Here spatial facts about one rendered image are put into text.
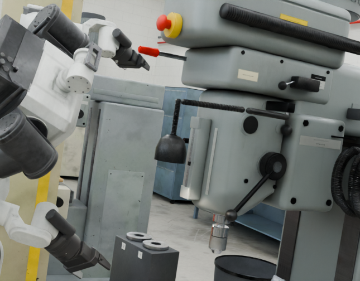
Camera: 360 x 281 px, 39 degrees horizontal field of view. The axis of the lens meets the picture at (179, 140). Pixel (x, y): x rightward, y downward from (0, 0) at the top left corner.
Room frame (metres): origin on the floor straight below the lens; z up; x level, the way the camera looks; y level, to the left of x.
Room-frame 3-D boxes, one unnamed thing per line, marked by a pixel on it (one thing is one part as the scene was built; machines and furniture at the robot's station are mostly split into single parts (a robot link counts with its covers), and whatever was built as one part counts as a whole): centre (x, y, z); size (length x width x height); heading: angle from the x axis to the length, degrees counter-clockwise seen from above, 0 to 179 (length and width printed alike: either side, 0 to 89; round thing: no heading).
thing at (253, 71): (1.37, -0.18, 1.68); 0.34 x 0.24 x 0.10; 120
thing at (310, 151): (1.45, -0.31, 1.47); 0.24 x 0.19 x 0.26; 30
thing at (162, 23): (1.22, 0.08, 1.76); 0.04 x 0.03 x 0.04; 30
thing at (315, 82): (1.27, -0.27, 1.66); 0.12 x 0.04 x 0.04; 120
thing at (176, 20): (1.24, 0.06, 1.76); 0.06 x 0.02 x 0.06; 30
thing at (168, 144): (1.17, 0.02, 1.47); 0.07 x 0.07 x 0.06
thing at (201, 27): (1.36, -0.15, 1.81); 0.47 x 0.26 x 0.16; 120
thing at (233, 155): (1.35, -0.15, 1.47); 0.21 x 0.19 x 0.32; 30
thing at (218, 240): (1.35, -0.14, 1.23); 0.05 x 0.05 x 0.05
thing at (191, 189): (1.30, -0.05, 1.45); 0.04 x 0.04 x 0.21; 30
